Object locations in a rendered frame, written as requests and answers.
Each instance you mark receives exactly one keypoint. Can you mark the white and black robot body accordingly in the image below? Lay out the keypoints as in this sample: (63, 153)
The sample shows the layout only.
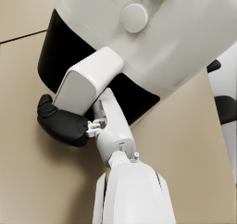
(227, 109)

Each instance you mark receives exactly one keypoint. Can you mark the pale air fryer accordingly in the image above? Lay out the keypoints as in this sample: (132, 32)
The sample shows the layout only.
(188, 33)

